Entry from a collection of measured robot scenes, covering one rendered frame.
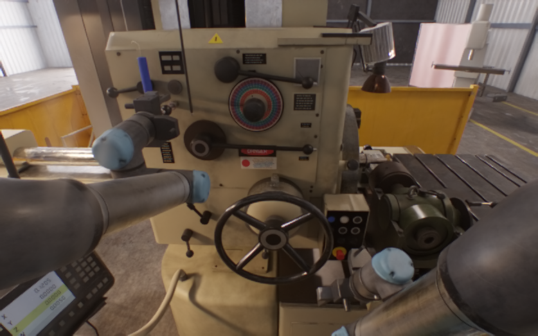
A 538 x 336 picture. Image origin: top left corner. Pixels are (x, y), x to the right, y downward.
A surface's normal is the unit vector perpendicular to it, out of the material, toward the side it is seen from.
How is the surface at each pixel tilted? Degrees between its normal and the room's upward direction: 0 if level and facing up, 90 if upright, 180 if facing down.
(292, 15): 90
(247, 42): 45
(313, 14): 90
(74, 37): 90
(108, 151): 90
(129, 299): 0
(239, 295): 0
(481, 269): 72
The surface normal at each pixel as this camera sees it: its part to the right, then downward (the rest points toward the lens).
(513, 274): -0.82, -0.09
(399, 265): 0.15, -0.62
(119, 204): 0.96, -0.25
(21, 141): 1.00, 0.02
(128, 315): -0.01, -0.88
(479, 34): -0.62, 0.37
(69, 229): 0.93, -0.06
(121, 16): -0.05, 0.47
